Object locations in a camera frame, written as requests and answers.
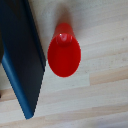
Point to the red plastic cup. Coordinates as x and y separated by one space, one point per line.
64 56

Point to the dark blue flat book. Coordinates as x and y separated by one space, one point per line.
20 56

